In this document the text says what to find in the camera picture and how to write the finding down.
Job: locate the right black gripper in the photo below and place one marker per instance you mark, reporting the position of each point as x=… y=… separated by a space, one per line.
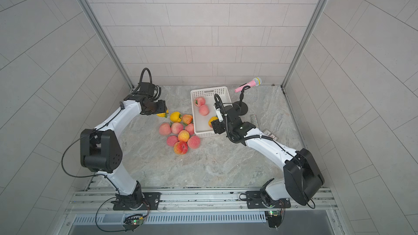
x=217 y=127

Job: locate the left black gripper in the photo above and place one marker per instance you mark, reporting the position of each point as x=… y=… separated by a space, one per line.
x=163 y=107

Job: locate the yellow peach with leaf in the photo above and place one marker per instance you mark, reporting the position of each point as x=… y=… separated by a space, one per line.
x=214 y=118

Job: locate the white perforated plastic basket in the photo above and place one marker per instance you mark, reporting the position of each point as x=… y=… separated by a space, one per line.
x=201 y=126

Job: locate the pink peach with leaf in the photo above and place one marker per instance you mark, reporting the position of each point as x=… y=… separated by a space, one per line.
x=199 y=101

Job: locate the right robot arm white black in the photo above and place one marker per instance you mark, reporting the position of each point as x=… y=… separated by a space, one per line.
x=302 y=177

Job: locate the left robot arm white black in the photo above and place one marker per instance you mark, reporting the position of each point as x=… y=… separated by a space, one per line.
x=101 y=153

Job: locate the pink peach beside basket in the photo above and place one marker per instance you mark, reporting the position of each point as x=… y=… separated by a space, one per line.
x=190 y=129

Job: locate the pink peach left row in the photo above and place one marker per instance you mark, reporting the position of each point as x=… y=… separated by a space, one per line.
x=165 y=129

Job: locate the orange wrinkled peach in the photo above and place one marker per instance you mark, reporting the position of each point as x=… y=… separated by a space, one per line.
x=187 y=119

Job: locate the dark pink peach lower left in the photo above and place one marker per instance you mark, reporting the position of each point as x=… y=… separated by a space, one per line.
x=172 y=140

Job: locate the orange pink peach centre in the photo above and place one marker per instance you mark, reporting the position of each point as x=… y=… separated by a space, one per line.
x=183 y=135

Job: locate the red orange peach bottom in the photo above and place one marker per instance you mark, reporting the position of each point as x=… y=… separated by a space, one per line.
x=180 y=147

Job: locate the small patterned card box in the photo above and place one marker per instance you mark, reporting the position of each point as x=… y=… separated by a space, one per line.
x=270 y=134

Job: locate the pink toy microphone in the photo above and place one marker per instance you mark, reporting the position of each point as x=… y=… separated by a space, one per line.
x=255 y=82

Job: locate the white ventilation grille strip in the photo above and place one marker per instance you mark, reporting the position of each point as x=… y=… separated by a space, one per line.
x=174 y=218

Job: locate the right circuit board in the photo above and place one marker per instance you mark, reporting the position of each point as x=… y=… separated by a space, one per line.
x=274 y=219

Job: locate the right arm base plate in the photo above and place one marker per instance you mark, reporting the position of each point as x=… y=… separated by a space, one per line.
x=260 y=200

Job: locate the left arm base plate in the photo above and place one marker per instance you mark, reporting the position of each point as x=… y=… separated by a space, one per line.
x=135 y=202

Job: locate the aluminium mounting rail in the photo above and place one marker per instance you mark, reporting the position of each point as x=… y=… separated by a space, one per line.
x=191 y=200

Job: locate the left circuit board with cable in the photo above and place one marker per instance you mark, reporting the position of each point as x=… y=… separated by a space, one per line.
x=130 y=223

